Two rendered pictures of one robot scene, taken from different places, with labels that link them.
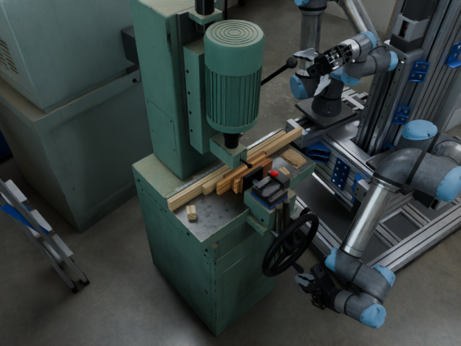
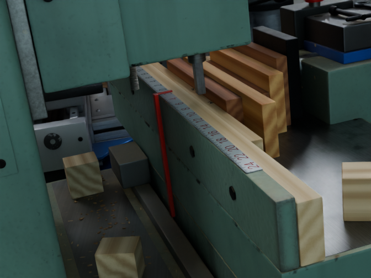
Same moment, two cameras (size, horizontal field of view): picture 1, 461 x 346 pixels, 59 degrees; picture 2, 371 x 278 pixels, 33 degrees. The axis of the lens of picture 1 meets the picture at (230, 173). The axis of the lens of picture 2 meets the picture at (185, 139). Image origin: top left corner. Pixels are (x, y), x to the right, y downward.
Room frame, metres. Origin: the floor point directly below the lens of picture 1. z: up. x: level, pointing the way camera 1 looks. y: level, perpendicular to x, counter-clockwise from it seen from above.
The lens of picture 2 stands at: (0.82, 0.59, 1.15)
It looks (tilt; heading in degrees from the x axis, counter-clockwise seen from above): 21 degrees down; 297
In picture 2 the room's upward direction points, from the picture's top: 7 degrees counter-clockwise
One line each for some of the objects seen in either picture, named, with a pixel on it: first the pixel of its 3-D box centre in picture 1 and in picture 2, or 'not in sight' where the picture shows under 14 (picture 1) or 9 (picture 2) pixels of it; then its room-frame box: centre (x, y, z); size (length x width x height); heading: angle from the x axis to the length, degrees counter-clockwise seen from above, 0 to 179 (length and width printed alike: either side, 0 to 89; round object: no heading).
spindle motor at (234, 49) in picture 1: (233, 79); not in sight; (1.10, 0.00, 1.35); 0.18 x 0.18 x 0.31
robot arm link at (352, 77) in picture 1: (357, 68); not in sight; (1.37, -0.47, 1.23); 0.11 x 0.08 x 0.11; 112
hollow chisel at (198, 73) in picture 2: not in sight; (197, 70); (1.10, 0.00, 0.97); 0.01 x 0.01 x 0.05; 42
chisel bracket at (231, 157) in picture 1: (228, 150); (173, 24); (1.11, 0.01, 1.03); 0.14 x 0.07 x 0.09; 42
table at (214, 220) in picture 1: (252, 195); (287, 134); (1.03, -0.09, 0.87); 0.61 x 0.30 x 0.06; 132
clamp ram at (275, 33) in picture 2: (258, 185); (300, 66); (1.02, -0.10, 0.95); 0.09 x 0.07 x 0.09; 132
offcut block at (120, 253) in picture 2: not in sight; (120, 261); (1.14, 0.13, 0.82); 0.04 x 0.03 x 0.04; 18
